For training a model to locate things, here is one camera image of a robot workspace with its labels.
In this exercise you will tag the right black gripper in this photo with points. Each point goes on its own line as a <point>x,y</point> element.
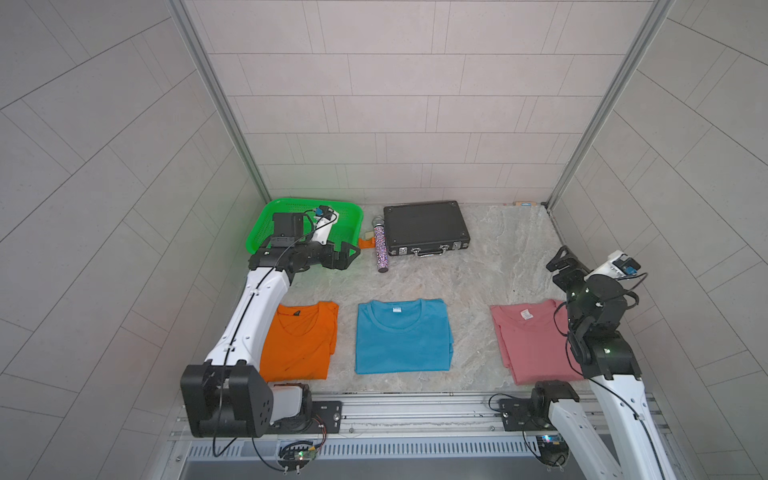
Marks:
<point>572,276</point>

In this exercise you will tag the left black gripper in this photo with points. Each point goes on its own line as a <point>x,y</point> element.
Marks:
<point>330,255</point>

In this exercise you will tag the green plastic basket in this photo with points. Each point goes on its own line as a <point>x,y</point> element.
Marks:
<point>345,230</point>

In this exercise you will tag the orange t-shirt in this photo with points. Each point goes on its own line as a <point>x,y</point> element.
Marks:
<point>300,343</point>

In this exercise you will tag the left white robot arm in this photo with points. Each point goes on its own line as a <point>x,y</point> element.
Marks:
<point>226,395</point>

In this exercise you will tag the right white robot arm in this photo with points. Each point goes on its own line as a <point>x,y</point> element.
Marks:
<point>596,301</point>

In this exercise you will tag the pink folded t-shirt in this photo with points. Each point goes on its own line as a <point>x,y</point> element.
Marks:
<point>530,342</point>

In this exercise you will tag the blue folded t-shirt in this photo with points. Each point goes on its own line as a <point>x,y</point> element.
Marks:
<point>402,337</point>

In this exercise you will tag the small orange object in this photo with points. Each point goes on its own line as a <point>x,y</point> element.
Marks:
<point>366,243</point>

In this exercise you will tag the purple patterned bottle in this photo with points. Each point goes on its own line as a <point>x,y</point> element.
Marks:
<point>382,257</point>

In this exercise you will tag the black hard case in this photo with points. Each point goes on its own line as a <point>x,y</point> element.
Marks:
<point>425,229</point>

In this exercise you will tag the right green circuit board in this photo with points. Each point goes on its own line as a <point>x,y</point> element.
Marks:
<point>553,450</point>

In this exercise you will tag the green circuit board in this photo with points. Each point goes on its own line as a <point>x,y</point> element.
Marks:
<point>295,456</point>
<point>553,450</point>

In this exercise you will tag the left green circuit board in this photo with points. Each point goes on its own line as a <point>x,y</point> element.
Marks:
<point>295,456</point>

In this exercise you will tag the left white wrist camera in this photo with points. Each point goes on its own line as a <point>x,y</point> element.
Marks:
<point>325,218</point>

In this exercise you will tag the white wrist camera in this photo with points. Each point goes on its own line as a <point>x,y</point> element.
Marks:
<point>325,218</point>
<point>619,266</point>

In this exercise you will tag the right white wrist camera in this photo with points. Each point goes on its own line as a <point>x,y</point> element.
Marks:
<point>619,266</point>

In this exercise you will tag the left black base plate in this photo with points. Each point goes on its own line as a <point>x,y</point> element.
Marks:
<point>327,415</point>

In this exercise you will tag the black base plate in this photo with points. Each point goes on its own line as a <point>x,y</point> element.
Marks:
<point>327,415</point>
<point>522,415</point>

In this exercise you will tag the aluminium mounting rail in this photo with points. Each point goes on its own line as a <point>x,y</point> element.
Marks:
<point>443,414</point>

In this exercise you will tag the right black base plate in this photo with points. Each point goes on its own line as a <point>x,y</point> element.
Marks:
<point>522,415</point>

